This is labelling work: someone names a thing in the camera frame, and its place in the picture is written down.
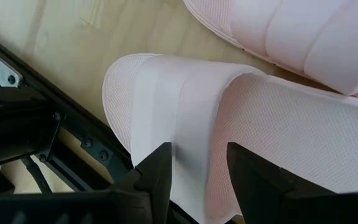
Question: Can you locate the black metal table frame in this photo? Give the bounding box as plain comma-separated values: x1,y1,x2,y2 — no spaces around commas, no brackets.
0,40,198,224

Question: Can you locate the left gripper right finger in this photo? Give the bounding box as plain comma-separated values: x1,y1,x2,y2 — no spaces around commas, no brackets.
227,142,335,224

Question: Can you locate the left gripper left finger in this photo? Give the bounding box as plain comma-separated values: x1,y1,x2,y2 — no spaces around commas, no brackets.
112,142,173,224

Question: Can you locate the pink slide sandal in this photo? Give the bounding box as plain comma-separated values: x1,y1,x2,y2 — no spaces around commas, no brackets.
182,0,358,102
102,52,358,224

